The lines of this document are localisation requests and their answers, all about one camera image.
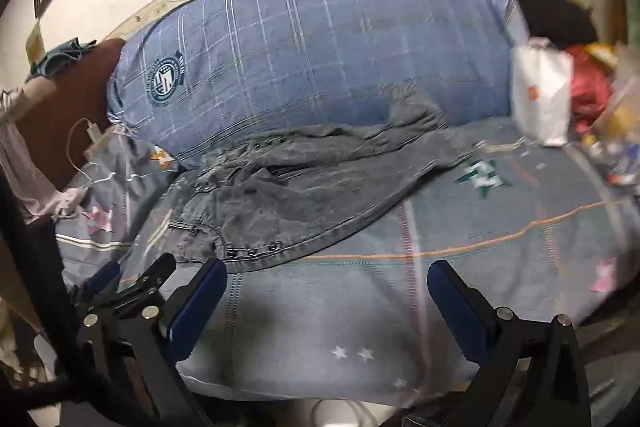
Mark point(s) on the grey patterned bed sheet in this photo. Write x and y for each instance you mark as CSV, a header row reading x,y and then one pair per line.
x,y
450,217

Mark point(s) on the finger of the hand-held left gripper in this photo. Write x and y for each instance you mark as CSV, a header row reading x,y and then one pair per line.
x,y
104,281
155,272

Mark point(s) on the dark cloth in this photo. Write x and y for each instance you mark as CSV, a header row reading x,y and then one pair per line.
x,y
555,17

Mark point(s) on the teal cloth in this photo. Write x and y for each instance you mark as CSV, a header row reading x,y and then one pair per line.
x,y
60,57

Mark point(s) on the clear plastic bag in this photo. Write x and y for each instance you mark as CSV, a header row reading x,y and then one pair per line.
x,y
620,122

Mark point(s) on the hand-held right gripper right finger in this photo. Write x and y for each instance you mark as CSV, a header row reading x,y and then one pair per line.
x,y
456,312

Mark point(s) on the blue plaid pillow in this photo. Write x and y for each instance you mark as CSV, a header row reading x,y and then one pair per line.
x,y
300,47

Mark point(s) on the red plastic bag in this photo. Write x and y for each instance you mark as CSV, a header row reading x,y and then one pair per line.
x,y
592,92

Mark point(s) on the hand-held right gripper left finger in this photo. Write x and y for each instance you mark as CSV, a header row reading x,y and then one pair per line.
x,y
197,307

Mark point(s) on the pale pink cloth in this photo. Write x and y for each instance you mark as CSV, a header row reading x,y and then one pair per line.
x,y
25,167

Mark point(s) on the grey denim pants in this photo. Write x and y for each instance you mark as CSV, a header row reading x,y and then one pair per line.
x,y
280,197

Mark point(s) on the white paper bag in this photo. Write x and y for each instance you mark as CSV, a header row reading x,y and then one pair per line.
x,y
542,92

